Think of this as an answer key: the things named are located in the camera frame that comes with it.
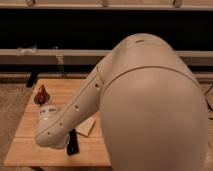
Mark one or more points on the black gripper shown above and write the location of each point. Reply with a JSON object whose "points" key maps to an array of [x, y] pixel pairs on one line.
{"points": [[73, 147]]}

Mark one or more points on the beige eraser block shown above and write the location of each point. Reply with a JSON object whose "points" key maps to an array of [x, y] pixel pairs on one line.
{"points": [[85, 127]]}

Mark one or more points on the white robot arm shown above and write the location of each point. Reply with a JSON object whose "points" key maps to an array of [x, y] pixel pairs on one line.
{"points": [[153, 114]]}

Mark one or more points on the wooden table board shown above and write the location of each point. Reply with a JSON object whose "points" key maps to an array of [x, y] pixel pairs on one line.
{"points": [[25, 152]]}

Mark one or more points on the red cone toy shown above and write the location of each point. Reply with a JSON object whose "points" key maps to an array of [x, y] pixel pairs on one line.
{"points": [[42, 96]]}

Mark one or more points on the grey metal rail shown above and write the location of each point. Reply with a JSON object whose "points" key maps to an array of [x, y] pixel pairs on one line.
{"points": [[83, 57]]}

